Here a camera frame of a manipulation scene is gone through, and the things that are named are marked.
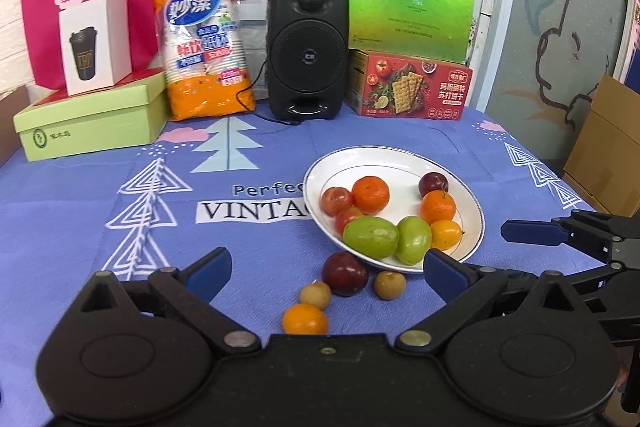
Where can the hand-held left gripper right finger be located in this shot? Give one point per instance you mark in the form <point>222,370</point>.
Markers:
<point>447,274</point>

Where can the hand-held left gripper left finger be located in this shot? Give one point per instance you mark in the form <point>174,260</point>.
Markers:
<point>207,274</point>

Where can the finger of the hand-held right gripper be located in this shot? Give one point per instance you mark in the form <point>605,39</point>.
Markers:
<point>530,232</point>
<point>615,282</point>

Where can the small orange kumquat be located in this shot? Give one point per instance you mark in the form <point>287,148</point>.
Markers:
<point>445,234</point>
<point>305,320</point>

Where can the round green plum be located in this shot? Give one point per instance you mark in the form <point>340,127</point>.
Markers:
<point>413,239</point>

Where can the brown longan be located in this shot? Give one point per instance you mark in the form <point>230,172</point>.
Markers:
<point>315,295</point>
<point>389,285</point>

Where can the orange tangerine with stem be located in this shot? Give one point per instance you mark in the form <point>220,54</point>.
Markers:
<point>438,207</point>

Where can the dark purple plum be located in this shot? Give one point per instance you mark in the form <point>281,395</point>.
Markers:
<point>345,273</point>
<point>433,183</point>

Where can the white plate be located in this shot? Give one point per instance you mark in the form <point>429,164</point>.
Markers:
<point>400,169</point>

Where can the blue printed tablecloth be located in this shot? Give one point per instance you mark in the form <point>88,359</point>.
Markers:
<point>225,247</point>

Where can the open brown cardboard box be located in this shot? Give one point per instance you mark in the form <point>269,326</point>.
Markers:
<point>610,157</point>

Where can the red cracker box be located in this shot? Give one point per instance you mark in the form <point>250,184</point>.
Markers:
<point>410,84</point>

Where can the light green shoe box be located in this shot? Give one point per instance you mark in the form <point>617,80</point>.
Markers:
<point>90,122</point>

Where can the orange paper cup pack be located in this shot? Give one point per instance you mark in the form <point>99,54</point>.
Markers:
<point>210,77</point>

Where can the black speaker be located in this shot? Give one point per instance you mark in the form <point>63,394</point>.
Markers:
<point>307,57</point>

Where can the brown cardboard box with label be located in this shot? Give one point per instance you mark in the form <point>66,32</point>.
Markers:
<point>10,127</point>

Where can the white cup box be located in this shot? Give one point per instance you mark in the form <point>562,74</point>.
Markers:
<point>95,47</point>

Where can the shiny green gift box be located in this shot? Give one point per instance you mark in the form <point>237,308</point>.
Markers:
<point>410,2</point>

